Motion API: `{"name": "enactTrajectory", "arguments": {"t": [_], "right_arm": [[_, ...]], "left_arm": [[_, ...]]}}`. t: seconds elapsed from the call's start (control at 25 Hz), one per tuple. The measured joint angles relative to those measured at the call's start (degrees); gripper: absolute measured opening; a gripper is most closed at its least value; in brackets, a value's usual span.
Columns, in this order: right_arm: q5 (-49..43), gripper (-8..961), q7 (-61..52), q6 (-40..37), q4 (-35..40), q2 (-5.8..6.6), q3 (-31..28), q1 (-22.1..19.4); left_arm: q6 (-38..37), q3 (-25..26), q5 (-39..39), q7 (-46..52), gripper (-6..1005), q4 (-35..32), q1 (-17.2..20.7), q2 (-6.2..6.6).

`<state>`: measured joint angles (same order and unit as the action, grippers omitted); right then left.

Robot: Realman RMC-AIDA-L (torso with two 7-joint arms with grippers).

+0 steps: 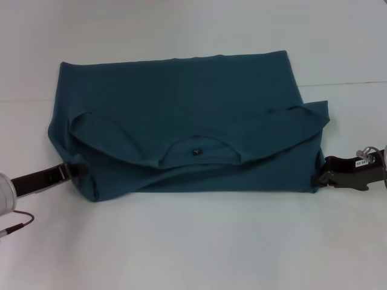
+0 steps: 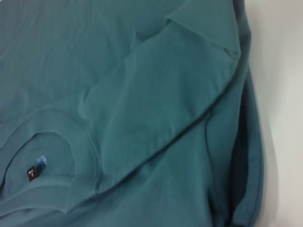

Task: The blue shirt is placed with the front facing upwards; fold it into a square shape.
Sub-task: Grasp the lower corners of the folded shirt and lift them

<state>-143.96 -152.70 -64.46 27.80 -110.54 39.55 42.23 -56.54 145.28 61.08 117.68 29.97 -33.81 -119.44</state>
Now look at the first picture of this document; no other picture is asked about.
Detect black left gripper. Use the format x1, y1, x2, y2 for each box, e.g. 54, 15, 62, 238
8, 161, 89, 199

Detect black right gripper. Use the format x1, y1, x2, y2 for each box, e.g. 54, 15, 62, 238
313, 154, 387, 192

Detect teal t-shirt with FREE print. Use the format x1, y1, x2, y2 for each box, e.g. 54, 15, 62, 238
47, 50, 331, 203

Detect right arm cable with connector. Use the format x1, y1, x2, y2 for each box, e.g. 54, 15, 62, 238
356, 146, 387, 190

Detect arm cable with connector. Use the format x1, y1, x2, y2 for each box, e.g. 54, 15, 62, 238
356, 146, 387, 190
0, 210, 34, 238

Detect left arm cable with connector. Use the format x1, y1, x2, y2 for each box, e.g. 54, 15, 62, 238
0, 210, 34, 238

